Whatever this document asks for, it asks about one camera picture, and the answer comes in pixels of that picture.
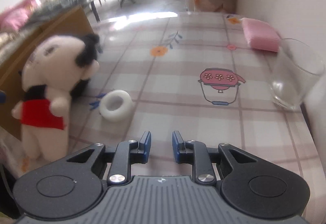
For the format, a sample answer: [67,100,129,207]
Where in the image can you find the black-haired plush doll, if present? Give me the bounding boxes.
[12,33,100,162]

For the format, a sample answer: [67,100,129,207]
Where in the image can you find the white tape roll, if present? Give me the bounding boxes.
[99,90,134,122]

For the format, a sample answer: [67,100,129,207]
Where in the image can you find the checked plastic tablecloth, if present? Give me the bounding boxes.
[15,11,320,181]

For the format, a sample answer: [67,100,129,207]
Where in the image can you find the clear drinking glass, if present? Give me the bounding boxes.
[269,38,325,110]

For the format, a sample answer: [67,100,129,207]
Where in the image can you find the pink sponge cloth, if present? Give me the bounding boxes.
[241,17,281,53]

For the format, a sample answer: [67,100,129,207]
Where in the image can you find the cardboard box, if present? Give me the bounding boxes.
[1,7,99,139]

